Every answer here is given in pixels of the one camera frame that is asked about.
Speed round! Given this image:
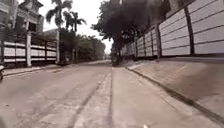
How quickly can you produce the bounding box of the row of green bushes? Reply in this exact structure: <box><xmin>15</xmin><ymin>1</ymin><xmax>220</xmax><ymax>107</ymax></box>
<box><xmin>59</xmin><ymin>29</ymin><xmax>107</xmax><ymax>64</ymax></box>

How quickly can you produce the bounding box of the small palm tree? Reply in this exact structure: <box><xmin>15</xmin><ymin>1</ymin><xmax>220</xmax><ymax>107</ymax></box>
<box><xmin>64</xmin><ymin>11</ymin><xmax>88</xmax><ymax>63</ymax></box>

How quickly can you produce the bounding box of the large dark tree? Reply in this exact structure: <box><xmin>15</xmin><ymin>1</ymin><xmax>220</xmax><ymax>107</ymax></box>
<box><xmin>91</xmin><ymin>0</ymin><xmax>169</xmax><ymax>58</ymax></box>

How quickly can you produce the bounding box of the raised concrete pavement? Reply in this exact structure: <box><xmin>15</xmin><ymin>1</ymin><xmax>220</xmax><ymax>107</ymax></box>
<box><xmin>125</xmin><ymin>58</ymin><xmax>224</xmax><ymax>125</ymax></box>

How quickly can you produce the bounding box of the narrow concrete pavement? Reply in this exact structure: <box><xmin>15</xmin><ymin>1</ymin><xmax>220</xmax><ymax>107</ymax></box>
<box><xmin>0</xmin><ymin>63</ymin><xmax>66</xmax><ymax>78</ymax></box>

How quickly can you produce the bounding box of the building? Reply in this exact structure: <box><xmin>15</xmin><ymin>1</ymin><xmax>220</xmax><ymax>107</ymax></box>
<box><xmin>0</xmin><ymin>0</ymin><xmax>45</xmax><ymax>35</ymax></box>

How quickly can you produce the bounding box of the dark fence with white panels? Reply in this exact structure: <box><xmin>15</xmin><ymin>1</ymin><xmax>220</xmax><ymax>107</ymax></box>
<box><xmin>0</xmin><ymin>30</ymin><xmax>62</xmax><ymax>68</ymax></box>

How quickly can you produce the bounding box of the grey concrete road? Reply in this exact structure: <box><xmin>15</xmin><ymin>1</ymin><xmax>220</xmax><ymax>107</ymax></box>
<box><xmin>0</xmin><ymin>59</ymin><xmax>224</xmax><ymax>128</ymax></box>

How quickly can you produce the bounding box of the white panelled wall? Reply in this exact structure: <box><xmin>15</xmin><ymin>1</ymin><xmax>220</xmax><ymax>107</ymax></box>
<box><xmin>119</xmin><ymin>0</ymin><xmax>224</xmax><ymax>60</ymax></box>

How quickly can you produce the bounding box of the tall palm tree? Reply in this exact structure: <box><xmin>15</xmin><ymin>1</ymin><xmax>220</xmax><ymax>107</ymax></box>
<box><xmin>45</xmin><ymin>0</ymin><xmax>74</xmax><ymax>64</ymax></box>

